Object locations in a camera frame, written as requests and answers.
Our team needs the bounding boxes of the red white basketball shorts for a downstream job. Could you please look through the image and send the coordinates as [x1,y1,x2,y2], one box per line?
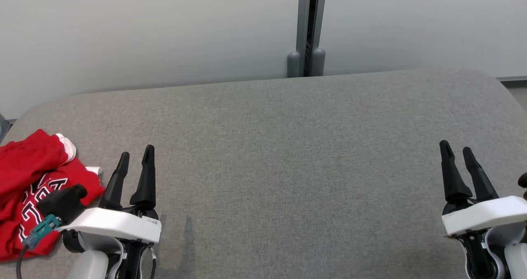
[0,129,77,197]

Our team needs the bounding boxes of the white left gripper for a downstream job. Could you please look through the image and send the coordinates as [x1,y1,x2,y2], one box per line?
[62,144,162,253]

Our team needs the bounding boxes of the red basketball jersey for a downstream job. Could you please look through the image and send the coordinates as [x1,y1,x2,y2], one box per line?
[0,158,106,261]

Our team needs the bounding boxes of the black cable with teal plug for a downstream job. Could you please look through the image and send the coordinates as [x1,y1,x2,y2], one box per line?
[16,214,62,279]

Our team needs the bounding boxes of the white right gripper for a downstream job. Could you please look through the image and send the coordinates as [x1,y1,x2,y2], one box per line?
[439,140,527,236]

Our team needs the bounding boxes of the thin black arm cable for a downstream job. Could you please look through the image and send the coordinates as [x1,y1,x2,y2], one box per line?
[146,244,158,279]

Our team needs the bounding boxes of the grey metal partition post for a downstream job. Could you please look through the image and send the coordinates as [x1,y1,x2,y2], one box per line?
[287,0,328,78]
[0,113,11,144]

